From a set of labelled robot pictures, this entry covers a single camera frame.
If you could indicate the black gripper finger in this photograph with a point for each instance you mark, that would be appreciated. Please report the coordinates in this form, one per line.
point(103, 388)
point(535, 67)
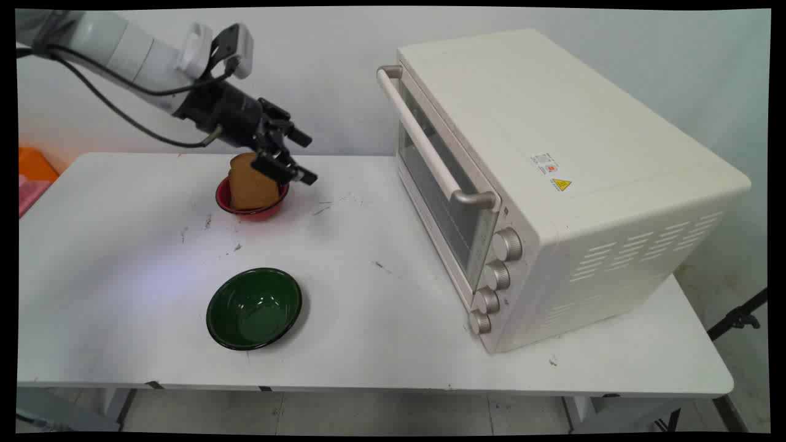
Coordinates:
point(293, 131)
point(282, 169)

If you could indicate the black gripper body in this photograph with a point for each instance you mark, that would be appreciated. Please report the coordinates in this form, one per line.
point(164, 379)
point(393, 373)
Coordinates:
point(230, 116)

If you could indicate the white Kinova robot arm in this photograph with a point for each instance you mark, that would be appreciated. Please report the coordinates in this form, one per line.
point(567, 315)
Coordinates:
point(123, 46)

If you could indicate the brown bread slice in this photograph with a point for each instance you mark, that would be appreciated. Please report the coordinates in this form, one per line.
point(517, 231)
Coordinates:
point(249, 187)

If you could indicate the red bowl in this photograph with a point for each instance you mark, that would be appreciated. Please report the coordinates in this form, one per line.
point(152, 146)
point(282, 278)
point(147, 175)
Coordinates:
point(255, 213)

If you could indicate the dark green bowl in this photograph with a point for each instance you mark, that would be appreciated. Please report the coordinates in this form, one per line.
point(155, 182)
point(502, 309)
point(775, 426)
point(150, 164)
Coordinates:
point(253, 309)

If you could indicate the orange box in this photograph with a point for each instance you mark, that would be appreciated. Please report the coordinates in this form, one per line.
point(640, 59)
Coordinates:
point(34, 164)

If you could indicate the pink box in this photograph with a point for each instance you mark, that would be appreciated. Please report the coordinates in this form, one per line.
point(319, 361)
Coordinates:
point(31, 191)

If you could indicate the large silver oven knob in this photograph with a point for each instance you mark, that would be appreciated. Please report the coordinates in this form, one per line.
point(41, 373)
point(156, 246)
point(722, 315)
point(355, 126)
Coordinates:
point(507, 244)

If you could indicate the white label sticker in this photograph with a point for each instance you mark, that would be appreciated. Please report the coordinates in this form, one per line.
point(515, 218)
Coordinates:
point(544, 163)

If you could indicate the yellow warning triangle sticker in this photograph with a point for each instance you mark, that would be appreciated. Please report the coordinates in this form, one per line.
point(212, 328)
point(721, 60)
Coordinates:
point(560, 184)

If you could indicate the white table leg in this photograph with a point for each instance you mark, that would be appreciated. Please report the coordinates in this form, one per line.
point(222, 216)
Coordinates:
point(118, 404)
point(578, 412)

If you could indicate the cream toaster oven body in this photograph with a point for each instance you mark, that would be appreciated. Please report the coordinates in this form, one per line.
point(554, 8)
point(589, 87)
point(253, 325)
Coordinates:
point(583, 153)

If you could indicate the black tripod stand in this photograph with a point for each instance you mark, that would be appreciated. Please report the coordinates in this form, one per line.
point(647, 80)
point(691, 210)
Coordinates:
point(737, 318)

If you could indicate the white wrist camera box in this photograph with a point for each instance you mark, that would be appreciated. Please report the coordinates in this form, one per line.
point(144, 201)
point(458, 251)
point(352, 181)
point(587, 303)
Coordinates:
point(241, 48)

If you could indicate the black table frame strut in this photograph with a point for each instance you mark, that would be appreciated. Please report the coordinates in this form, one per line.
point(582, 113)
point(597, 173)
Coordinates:
point(731, 414)

